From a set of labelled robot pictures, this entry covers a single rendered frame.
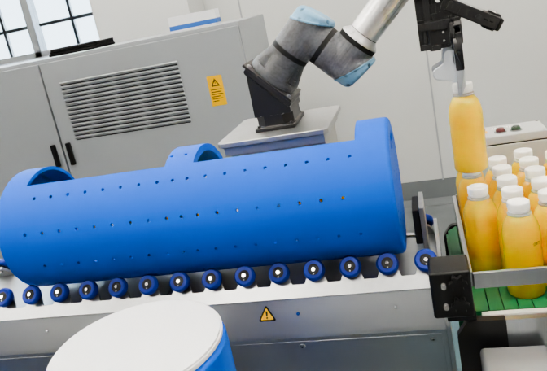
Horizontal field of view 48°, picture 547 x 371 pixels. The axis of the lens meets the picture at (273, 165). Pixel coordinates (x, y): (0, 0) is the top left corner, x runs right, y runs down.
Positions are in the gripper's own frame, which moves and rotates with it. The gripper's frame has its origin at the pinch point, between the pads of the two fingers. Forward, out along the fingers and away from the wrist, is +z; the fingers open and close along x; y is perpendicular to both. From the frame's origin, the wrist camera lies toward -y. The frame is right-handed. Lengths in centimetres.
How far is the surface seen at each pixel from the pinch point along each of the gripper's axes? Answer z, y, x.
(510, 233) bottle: 23.8, -4.2, 19.7
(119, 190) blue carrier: 8, 72, 14
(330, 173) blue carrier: 10.0, 26.5, 15.2
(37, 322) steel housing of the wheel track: 37, 101, 16
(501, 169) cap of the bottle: 18.8, -5.8, -1.5
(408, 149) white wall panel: 90, 23, -278
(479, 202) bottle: 21.5, -0.2, 9.1
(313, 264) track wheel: 29.3, 33.6, 13.4
